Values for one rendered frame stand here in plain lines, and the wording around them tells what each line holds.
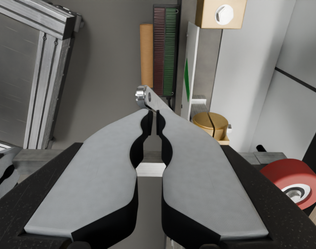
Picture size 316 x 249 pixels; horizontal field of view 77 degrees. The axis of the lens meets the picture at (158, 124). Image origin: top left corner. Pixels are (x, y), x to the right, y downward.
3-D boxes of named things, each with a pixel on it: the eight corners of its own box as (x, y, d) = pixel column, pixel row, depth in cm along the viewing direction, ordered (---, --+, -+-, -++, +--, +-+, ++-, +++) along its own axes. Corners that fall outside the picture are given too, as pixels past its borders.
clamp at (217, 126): (183, 175, 38) (186, 197, 33) (190, 110, 31) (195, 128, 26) (213, 175, 38) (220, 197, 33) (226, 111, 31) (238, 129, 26)
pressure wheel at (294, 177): (233, 163, 39) (257, 216, 29) (242, 128, 35) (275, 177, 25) (274, 163, 39) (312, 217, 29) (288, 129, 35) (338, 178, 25)
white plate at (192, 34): (177, 142, 48) (180, 171, 40) (186, 21, 35) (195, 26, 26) (179, 142, 48) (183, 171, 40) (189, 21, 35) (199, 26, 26)
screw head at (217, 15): (213, 24, 24) (215, 25, 23) (216, 4, 23) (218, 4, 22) (230, 24, 24) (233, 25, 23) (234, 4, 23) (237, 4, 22)
